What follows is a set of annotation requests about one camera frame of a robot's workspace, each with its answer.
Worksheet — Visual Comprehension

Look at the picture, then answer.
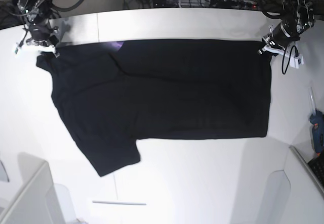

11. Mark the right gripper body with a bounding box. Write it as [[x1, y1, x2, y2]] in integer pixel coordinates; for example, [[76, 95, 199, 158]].
[[25, 23, 59, 52]]

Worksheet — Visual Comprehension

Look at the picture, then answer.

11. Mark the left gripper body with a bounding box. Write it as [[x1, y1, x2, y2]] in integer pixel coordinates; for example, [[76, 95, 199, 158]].
[[258, 21, 300, 56]]

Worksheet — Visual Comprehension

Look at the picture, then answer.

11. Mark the black T-shirt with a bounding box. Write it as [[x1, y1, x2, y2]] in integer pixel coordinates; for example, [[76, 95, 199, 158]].
[[36, 39, 272, 176]]

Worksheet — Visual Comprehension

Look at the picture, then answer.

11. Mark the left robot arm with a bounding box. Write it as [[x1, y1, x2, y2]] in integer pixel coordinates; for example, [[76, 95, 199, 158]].
[[258, 0, 315, 69]]

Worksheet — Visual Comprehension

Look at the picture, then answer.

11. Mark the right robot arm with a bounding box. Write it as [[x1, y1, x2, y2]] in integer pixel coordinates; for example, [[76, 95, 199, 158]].
[[1, 0, 84, 58]]

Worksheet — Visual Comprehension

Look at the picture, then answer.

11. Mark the black power strip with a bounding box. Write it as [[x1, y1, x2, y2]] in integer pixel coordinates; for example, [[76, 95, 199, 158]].
[[209, 0, 258, 10]]

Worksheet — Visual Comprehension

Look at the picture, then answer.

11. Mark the blue glue gun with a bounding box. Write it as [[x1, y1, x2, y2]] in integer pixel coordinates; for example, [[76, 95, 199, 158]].
[[308, 86, 323, 155]]

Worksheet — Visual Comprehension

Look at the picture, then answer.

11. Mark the black keyboard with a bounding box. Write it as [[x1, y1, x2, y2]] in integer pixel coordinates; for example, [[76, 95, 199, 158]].
[[308, 155, 324, 186]]

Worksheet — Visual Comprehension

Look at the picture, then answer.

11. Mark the grey partition panel right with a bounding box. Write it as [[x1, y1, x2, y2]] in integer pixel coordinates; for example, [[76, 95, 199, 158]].
[[257, 146, 323, 223]]

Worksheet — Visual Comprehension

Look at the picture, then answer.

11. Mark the grey partition panel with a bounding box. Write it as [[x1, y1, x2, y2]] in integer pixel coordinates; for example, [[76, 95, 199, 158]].
[[1, 153, 80, 223], [257, 146, 323, 223]]

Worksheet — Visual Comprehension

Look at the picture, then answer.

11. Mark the grey partition panel left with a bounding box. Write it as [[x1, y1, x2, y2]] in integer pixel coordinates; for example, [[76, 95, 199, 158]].
[[1, 153, 80, 223]]

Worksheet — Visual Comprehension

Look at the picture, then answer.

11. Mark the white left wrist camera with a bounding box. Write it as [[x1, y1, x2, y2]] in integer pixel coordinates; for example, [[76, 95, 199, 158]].
[[281, 45, 304, 75]]

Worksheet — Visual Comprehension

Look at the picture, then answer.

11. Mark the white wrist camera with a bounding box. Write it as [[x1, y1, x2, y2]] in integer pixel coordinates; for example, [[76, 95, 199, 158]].
[[281, 45, 304, 75], [14, 43, 24, 57]]

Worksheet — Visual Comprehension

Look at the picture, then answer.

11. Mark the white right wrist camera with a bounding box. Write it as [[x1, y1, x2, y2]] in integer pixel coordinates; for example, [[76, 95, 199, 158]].
[[14, 43, 24, 57]]

